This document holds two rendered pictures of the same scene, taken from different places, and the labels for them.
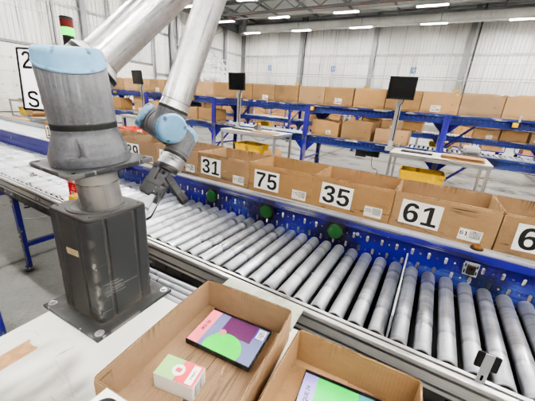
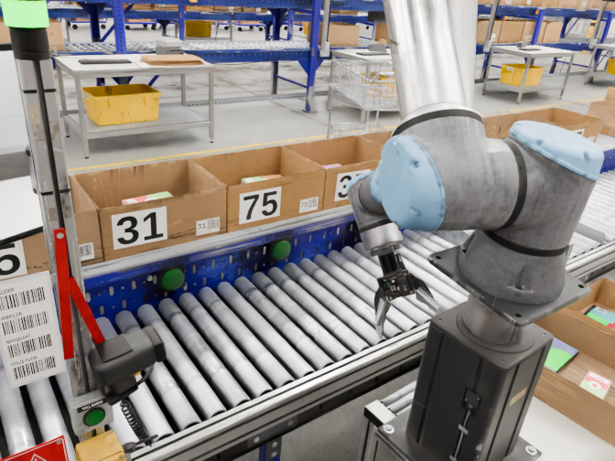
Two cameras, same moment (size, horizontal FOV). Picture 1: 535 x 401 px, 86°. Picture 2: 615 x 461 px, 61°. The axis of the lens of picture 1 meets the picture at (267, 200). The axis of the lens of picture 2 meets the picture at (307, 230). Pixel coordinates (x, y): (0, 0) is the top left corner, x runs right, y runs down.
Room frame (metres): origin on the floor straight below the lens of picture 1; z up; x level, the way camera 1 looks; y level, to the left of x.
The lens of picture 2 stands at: (0.76, 1.40, 1.68)
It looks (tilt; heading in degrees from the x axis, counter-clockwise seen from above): 27 degrees down; 293
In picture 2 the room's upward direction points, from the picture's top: 5 degrees clockwise
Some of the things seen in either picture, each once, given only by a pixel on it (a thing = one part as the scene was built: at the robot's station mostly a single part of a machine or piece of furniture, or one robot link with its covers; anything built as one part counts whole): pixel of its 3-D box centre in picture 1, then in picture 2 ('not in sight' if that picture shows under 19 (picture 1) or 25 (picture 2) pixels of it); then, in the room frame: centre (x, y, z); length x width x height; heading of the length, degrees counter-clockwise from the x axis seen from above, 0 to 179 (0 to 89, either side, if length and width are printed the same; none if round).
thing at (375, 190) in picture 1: (356, 192); (340, 170); (1.44, -0.46, 0.97); 0.39 x 0.29 x 0.17; 61
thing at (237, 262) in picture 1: (257, 247); (345, 297); (1.20, 0.03, 0.72); 0.52 x 0.05 x 0.05; 151
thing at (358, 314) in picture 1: (369, 288); (450, 260); (0.94, -0.42, 0.72); 0.52 x 0.05 x 0.05; 151
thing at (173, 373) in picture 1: (180, 377); (592, 391); (0.47, 0.17, 0.78); 0.10 x 0.06 x 0.05; 73
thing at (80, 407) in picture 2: not in sight; (91, 412); (1.35, 0.93, 0.95); 0.07 x 0.03 x 0.07; 61
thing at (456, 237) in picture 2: (398, 289); (469, 245); (0.90, -0.51, 0.76); 0.46 x 0.01 x 0.09; 151
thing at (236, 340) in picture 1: (229, 336); (539, 353); (0.60, 0.07, 0.78); 0.19 x 0.14 x 0.02; 67
